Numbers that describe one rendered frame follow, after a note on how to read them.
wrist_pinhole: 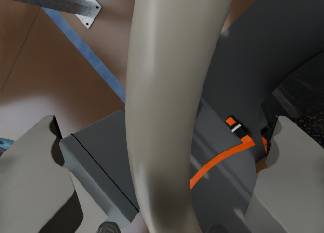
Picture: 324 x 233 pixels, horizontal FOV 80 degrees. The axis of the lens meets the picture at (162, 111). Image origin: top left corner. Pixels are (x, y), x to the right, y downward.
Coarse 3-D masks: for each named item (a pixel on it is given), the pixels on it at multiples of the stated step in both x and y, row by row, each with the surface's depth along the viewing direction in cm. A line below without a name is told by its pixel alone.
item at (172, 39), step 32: (160, 0) 5; (192, 0) 5; (224, 0) 5; (160, 32) 5; (192, 32) 5; (128, 64) 7; (160, 64) 6; (192, 64) 6; (128, 96) 7; (160, 96) 6; (192, 96) 7; (128, 128) 8; (160, 128) 7; (192, 128) 8; (160, 160) 8; (160, 192) 9; (160, 224) 10; (192, 224) 11
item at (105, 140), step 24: (120, 120) 101; (72, 144) 73; (96, 144) 81; (120, 144) 90; (72, 168) 72; (96, 168) 74; (120, 168) 82; (96, 192) 71; (120, 192) 75; (120, 216) 71
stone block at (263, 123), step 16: (304, 64) 102; (320, 64) 85; (288, 80) 98; (304, 80) 83; (320, 80) 72; (272, 96) 94; (288, 96) 80; (304, 96) 70; (320, 96) 62; (272, 112) 78; (288, 112) 68; (304, 112) 60; (320, 112) 55; (304, 128) 59; (320, 128) 54; (320, 144) 54
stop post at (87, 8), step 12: (24, 0) 103; (36, 0) 107; (48, 0) 113; (60, 0) 118; (72, 0) 128; (84, 0) 142; (72, 12) 133; (84, 12) 141; (96, 12) 142; (84, 24) 149
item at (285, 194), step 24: (288, 120) 10; (288, 144) 9; (312, 144) 9; (288, 168) 7; (312, 168) 7; (264, 192) 7; (288, 192) 7; (312, 192) 7; (264, 216) 6; (288, 216) 6; (312, 216) 6
